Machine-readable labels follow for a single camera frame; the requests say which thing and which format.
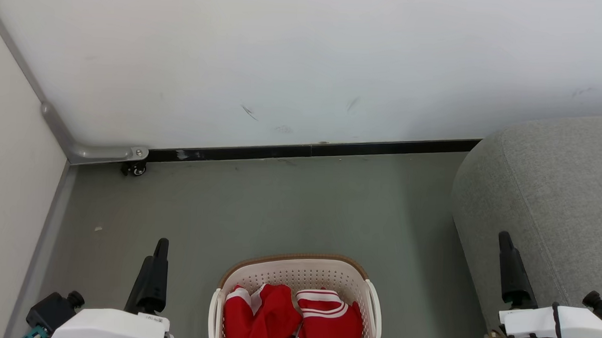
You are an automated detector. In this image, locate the cream perforated laundry basket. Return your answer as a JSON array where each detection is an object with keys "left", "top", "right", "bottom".
[{"left": 208, "top": 250, "right": 385, "bottom": 338}]

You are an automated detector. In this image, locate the grey vertical corner trim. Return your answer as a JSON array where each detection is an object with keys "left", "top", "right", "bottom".
[{"left": 0, "top": 0, "right": 50, "bottom": 106}]

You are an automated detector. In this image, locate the grey metal corner bracket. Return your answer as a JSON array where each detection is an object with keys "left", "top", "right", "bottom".
[{"left": 40, "top": 101, "right": 151, "bottom": 167}]

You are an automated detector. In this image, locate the black baseboard strip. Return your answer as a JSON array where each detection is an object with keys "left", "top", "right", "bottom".
[{"left": 148, "top": 127, "right": 483, "bottom": 175}]

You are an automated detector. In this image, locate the grey fabric sofa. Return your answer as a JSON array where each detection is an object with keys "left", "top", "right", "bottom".
[{"left": 446, "top": 110, "right": 602, "bottom": 338}]

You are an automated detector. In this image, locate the small black caster wheel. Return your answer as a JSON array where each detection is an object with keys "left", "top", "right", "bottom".
[{"left": 121, "top": 160, "right": 147, "bottom": 178}]

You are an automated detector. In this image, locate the grey wall base trim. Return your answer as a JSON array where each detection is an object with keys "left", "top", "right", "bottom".
[{"left": 2, "top": 161, "right": 78, "bottom": 338}]

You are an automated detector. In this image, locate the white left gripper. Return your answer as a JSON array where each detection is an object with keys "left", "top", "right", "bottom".
[{"left": 50, "top": 234, "right": 174, "bottom": 338}]

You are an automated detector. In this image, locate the red garment with striped band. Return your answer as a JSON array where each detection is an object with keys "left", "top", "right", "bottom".
[{"left": 294, "top": 288, "right": 365, "bottom": 338}]

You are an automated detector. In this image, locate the red garment with white panel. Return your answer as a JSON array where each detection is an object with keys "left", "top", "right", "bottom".
[{"left": 223, "top": 281, "right": 303, "bottom": 338}]

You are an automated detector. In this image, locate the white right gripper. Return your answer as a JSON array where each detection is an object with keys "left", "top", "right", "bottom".
[{"left": 485, "top": 230, "right": 602, "bottom": 338}]

